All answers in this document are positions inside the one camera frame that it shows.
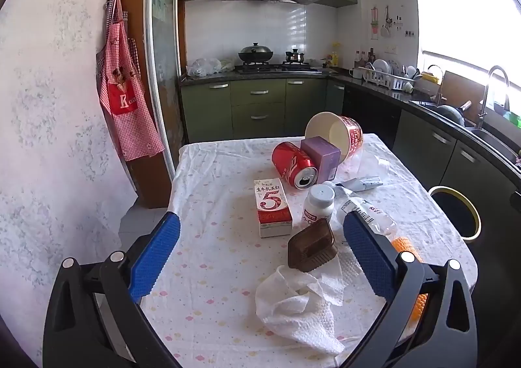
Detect red soda can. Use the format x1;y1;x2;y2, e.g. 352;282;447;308
271;141;319;190

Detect brown plastic tray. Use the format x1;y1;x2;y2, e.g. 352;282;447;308
287;217;336;273

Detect white pill bottle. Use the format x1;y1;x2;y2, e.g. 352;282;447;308
301;184;336;232

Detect red white milk carton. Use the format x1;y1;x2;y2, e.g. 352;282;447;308
253;178;294;239

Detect white paper towel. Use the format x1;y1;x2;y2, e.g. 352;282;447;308
255;254;355;356

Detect gas stove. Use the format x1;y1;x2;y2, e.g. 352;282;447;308
236;62;322;75

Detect clear plastic bottle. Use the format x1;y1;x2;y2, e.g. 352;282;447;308
334;185;397;236

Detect black kitchen countertop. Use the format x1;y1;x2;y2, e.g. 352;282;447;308
179;67;521;185

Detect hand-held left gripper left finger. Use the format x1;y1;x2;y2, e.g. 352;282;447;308
43;211;182;368

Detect purple cardboard box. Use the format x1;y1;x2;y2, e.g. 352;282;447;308
300;137;342;184

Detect wooden cutting board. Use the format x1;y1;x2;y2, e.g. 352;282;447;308
442;70;495;116

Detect white dish rack with plates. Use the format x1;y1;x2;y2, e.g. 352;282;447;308
357;60;416;91

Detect clear plastic bags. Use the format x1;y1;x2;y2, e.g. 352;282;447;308
186;58;236;78

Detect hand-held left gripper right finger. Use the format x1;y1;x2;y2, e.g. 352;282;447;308
342;209;479;368

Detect red checked apron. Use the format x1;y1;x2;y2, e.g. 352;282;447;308
96;0;165;162

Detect steel sink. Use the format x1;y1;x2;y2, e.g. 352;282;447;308
409;100;521;157

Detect green base cabinets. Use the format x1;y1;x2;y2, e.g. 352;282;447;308
179;77;521;255

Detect black wok with lid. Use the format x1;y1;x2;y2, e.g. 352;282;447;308
238;42;274;64

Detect dark bin with yellow rim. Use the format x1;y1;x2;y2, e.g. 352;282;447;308
427;185;482;244

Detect black pan with wooden handle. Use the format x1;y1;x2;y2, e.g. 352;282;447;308
435;101;473;127

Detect tall steel faucet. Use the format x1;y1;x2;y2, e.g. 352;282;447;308
475;65;511;130

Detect wooden door frame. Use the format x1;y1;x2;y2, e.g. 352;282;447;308
108;0;172;208

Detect black built-in appliance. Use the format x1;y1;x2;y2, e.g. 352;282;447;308
342;85;401;149

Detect glass sliding door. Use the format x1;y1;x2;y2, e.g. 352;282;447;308
147;0;186;173

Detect orange ribbed plastic piece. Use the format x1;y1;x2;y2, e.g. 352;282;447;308
391;236;428;322

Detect white dotted tablecloth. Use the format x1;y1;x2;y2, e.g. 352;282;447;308
140;133;478;368

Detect thin gooseneck faucet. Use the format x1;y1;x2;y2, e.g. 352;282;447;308
427;64;446;104

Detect red white paper bowl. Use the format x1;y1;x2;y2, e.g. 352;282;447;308
304;112;364;165

